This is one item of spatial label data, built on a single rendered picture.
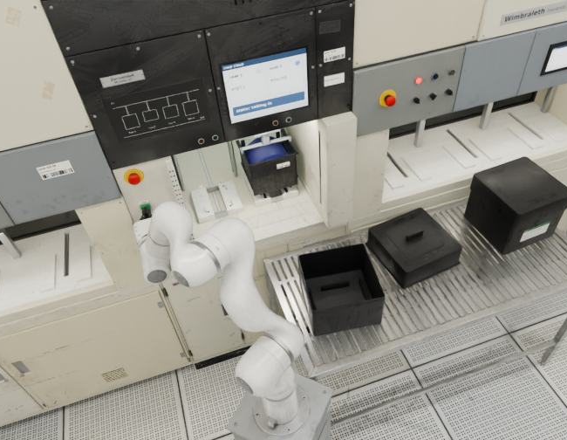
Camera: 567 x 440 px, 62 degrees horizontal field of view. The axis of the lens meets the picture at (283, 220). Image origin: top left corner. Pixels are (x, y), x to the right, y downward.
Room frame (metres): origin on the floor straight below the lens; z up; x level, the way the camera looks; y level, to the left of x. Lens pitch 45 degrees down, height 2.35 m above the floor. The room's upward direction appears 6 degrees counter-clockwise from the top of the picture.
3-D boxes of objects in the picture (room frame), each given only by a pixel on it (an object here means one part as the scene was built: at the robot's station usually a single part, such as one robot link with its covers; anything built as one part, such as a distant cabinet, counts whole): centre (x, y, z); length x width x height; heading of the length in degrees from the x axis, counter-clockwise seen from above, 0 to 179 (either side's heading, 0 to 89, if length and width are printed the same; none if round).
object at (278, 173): (1.73, 0.04, 1.06); 0.24 x 0.20 x 0.32; 104
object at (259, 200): (1.73, 0.04, 0.89); 0.22 x 0.21 x 0.04; 14
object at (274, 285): (1.25, -0.59, 0.38); 1.30 x 0.60 x 0.76; 104
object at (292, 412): (0.70, 0.07, 0.85); 0.19 x 0.19 x 0.18
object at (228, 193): (1.66, 0.31, 0.89); 0.22 x 0.21 x 0.04; 14
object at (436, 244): (1.33, -0.55, 0.83); 0.29 x 0.29 x 0.13; 21
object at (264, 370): (0.67, 0.09, 1.07); 0.19 x 0.12 x 0.24; 137
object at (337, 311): (1.11, -0.19, 0.85); 0.28 x 0.28 x 0.17; 6
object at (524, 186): (1.43, -1.01, 0.89); 0.29 x 0.29 x 0.25; 18
